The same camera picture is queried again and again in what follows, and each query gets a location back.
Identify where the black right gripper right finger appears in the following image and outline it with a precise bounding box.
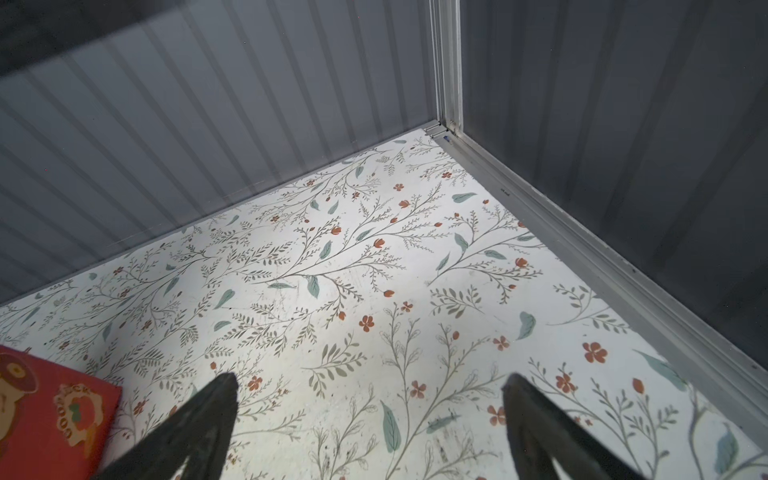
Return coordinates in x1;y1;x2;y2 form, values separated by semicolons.
502;373;642;479

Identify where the red and white paper bag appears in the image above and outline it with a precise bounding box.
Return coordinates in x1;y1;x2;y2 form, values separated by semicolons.
1;346;122;479

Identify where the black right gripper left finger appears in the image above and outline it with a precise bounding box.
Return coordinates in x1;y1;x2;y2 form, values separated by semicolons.
93;372;238;479

